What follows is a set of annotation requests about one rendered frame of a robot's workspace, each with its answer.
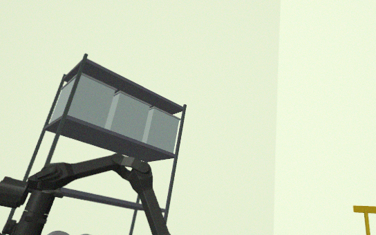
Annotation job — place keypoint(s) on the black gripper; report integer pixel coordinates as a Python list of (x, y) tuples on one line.
[(31, 223)]

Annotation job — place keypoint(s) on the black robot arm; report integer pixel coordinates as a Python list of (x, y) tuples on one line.
[(45, 185)]

